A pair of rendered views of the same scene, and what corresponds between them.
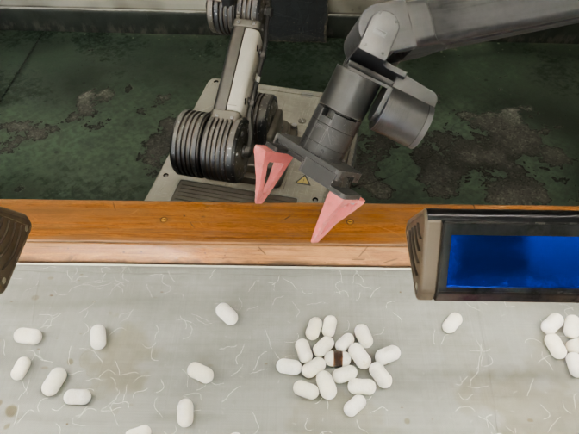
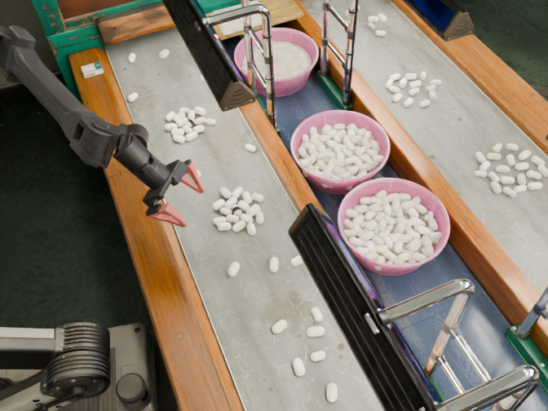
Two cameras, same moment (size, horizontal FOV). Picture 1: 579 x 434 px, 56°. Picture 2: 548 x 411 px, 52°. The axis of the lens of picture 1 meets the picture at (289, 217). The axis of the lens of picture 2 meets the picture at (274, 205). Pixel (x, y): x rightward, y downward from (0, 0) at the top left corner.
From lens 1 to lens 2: 1.04 m
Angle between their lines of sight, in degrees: 63
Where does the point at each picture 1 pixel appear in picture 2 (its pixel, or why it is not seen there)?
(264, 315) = (224, 254)
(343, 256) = (169, 228)
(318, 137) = (162, 169)
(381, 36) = (109, 126)
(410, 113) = (139, 129)
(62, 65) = not seen: outside the picture
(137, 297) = (242, 326)
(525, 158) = not seen: outside the picture
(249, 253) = (186, 276)
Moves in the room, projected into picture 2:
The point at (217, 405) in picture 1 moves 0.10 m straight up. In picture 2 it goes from (285, 252) to (284, 228)
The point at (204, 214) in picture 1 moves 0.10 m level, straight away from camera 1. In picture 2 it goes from (165, 312) to (125, 339)
